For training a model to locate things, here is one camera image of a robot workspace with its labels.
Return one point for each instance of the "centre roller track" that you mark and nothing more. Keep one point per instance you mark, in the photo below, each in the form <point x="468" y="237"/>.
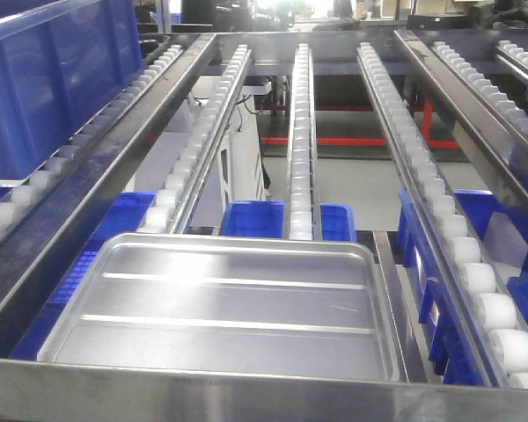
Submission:
<point x="302" y="219"/>

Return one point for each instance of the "roller track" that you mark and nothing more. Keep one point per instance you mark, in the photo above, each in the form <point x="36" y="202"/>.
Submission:
<point x="484" y="313"/>
<point x="17" y="200"/>
<point x="302" y="219"/>
<point x="174" y="204"/>
<point x="503" y="108"/>

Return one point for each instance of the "blue bin lower centre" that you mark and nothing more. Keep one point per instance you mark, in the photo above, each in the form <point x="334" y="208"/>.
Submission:
<point x="264" y="218"/>

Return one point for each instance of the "blue bin far right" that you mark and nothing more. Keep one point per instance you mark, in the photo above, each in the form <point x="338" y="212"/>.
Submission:
<point x="504" y="244"/>

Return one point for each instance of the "red floor frame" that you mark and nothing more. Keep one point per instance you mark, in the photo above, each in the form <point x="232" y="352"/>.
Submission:
<point x="427" y="110"/>

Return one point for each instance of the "blue bin lower right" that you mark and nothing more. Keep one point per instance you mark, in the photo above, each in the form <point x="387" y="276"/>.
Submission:
<point x="447" y="355"/>

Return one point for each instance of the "blue bin lower left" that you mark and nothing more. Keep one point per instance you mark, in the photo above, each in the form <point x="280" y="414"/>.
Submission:
<point x="124" y="215"/>

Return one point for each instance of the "small silver ribbed tray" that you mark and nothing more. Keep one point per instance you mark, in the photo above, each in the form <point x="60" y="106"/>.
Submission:
<point x="229" y="305"/>

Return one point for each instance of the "far left roller track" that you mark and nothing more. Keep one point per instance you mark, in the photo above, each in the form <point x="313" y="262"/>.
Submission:
<point x="17" y="200"/>

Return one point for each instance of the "steel rack frame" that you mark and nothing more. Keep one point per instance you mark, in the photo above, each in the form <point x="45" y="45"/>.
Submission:
<point x="40" y="249"/>

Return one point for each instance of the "large blue bin upper left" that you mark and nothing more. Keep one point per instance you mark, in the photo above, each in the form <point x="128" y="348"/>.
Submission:
<point x="59" y="65"/>

